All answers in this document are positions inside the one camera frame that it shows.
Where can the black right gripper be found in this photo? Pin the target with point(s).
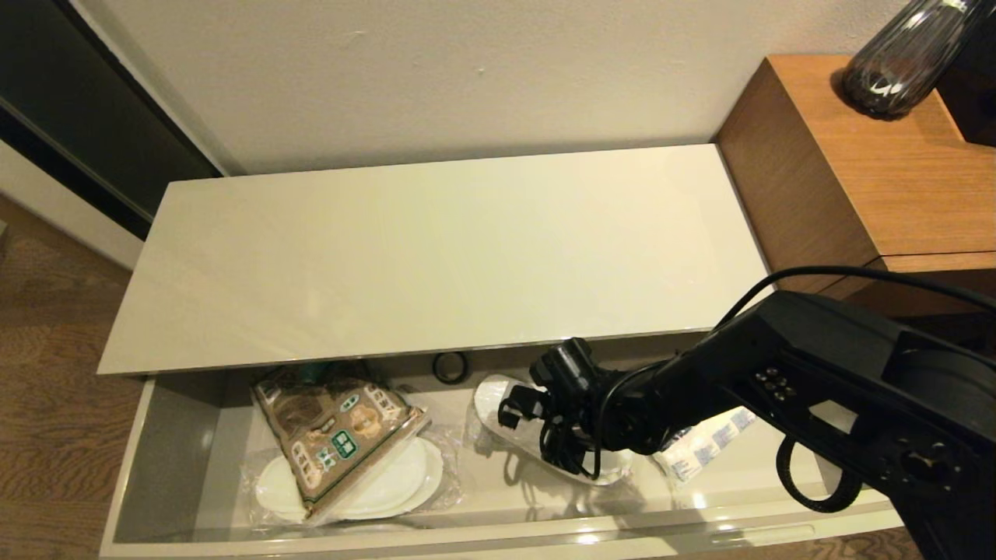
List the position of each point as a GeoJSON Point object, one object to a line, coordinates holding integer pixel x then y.
{"type": "Point", "coordinates": [572, 381]}

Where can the white slippers with paper tag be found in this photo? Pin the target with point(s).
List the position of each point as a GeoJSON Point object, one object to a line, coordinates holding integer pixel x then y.
{"type": "Point", "coordinates": [490, 404]}

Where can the black tape roll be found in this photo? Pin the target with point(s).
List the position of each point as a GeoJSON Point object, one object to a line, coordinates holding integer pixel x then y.
{"type": "Point", "coordinates": [450, 381]}

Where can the white tissue pack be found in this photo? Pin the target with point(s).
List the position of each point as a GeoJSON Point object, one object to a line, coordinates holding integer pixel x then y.
{"type": "Point", "coordinates": [704, 447]}

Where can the green label snack bag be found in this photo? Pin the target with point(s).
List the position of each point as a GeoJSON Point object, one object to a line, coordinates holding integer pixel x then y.
{"type": "Point", "coordinates": [334, 435]}

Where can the cream white drawer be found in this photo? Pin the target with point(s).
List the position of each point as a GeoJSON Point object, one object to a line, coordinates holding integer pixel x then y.
{"type": "Point", "coordinates": [179, 443]}

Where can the white slippers in crinkled wrap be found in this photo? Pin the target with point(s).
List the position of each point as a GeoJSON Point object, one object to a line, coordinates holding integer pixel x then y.
{"type": "Point", "coordinates": [397, 478]}

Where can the wooden side cabinet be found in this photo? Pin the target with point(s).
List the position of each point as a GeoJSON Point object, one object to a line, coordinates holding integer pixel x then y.
{"type": "Point", "coordinates": [879, 179]}

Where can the dark glass vase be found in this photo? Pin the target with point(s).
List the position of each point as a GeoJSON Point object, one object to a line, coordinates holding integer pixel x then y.
{"type": "Point", "coordinates": [895, 70]}

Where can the black box on desk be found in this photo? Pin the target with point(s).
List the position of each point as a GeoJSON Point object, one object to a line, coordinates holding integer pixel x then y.
{"type": "Point", "coordinates": [973, 93]}

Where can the dark sliding door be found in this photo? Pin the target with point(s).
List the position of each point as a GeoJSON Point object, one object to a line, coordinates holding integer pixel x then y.
{"type": "Point", "coordinates": [78, 101]}

